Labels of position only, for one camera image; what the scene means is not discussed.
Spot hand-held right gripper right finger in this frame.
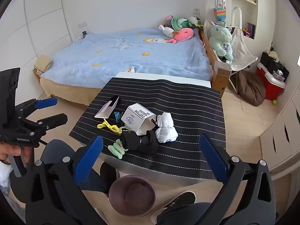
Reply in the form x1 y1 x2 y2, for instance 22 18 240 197
199 134 278 225

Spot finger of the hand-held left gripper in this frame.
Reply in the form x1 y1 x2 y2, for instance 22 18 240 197
22 113 68 134
15 98 58 120

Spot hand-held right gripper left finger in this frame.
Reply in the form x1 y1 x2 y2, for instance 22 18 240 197
25 135 110 225

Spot black socks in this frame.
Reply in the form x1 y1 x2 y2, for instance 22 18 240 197
120 130 160 156

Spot white socks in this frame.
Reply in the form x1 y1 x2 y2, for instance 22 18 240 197
155 112 179 143

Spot white sock box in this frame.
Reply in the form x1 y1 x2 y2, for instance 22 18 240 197
121 103 156 136

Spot person's left forearm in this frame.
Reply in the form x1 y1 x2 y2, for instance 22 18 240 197
0 161 11 194

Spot person's left hand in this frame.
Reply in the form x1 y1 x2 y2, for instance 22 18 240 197
0 142 32 166

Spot black shoe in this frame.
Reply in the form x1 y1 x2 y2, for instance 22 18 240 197
151 190 196 219
100 162 118 191

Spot beige bed sheet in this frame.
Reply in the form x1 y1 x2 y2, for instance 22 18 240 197
39 77 106 105

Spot yellow clothespin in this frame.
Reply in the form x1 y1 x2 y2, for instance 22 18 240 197
97 119 121 135

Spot beige folded cloth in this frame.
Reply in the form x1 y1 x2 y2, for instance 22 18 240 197
34 54 53 75

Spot black striped table mat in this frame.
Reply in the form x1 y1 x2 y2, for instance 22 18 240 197
69 77 227 181

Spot person's right leg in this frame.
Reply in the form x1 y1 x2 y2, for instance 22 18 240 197
156 202 214 225

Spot white drawer cabinet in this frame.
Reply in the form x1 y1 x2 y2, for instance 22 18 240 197
259 94 300 183

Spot white wardrobe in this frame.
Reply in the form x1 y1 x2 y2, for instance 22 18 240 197
0 0 72 72

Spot brown bean bag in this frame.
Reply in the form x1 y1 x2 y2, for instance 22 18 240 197
238 70 266 107

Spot red cooler box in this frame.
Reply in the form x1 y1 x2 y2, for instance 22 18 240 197
256 63 286 101

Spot white table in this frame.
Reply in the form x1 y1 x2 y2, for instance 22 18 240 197
80 72 227 188

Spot blue printed blanket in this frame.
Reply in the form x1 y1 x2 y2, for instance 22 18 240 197
39 28 212 92

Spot black bag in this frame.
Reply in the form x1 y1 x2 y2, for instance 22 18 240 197
261 50 290 75

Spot cream folding chair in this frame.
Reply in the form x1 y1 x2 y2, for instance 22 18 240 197
203 20 258 94

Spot mint green bunny plush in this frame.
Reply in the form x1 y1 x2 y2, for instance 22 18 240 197
208 21 235 61

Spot pink whale plush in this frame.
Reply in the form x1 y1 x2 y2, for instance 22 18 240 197
167 28 195 44

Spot purple box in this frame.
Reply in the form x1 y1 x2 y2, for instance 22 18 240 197
247 23 256 38

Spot white duck plush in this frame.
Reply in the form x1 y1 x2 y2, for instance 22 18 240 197
157 25 175 38

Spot green striped plush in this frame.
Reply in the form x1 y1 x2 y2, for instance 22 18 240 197
171 16 191 31

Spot white and black plush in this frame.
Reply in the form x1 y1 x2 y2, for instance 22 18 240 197
187 15 203 27

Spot rainbow hanging bag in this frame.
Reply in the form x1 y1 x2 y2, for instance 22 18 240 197
214 5 227 24

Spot wooden bed frame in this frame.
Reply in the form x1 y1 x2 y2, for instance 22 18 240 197
199 26 232 98

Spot white wall shelf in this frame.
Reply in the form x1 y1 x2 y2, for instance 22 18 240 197
231 0 259 40

